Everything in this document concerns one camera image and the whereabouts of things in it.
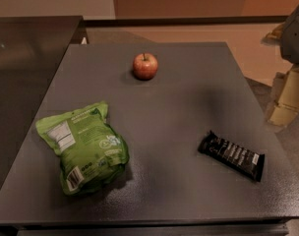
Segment red apple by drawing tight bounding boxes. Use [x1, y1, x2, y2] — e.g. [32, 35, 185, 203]
[133, 53, 158, 81]

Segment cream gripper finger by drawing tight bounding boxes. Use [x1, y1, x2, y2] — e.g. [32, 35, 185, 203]
[263, 24, 284, 44]
[267, 65, 299, 127]

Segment black rxbar chocolate bar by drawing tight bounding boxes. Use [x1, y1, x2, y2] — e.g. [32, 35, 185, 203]
[198, 131, 265, 182]

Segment green snack bag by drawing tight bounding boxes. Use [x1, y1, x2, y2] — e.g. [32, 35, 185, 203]
[35, 101, 129, 196]

